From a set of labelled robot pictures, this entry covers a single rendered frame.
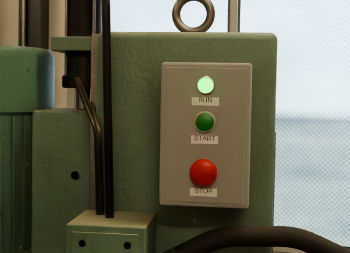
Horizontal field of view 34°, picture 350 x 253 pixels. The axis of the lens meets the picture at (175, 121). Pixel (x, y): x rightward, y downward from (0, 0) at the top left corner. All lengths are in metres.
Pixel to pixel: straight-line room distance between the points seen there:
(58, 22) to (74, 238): 1.72
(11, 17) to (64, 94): 0.38
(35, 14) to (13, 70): 1.48
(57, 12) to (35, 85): 1.52
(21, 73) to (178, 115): 0.26
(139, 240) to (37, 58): 0.31
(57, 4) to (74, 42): 1.53
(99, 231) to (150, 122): 0.15
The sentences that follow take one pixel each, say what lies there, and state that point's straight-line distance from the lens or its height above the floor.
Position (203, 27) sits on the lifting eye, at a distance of 0.80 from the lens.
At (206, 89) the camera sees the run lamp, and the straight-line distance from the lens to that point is 0.62.
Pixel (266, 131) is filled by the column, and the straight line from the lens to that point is 0.69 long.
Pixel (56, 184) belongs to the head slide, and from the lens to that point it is 0.78.
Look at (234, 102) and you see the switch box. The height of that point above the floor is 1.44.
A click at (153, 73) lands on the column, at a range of 0.70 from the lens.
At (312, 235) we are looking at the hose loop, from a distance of 0.68.
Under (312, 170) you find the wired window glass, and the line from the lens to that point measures 2.15.
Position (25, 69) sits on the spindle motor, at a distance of 0.80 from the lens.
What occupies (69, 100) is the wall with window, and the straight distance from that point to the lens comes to 2.30.
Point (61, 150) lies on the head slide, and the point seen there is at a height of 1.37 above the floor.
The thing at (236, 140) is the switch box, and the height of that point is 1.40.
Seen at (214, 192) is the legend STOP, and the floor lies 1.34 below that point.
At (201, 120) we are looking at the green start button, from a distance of 0.62.
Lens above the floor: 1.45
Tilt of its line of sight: 3 degrees down
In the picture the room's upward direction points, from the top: 1 degrees clockwise
